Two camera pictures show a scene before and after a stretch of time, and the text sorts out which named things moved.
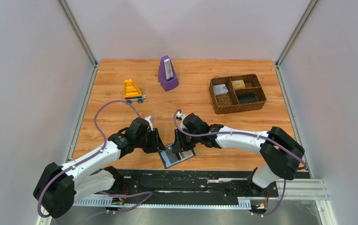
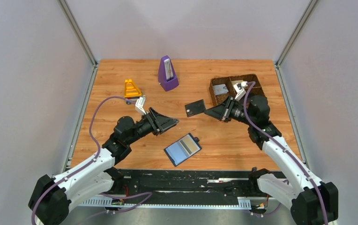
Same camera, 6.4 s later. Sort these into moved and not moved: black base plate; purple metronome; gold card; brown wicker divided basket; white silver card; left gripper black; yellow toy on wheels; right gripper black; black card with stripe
Moved: black card with stripe; right gripper black; left gripper black
Not moved: black base plate; yellow toy on wheels; purple metronome; white silver card; brown wicker divided basket; gold card
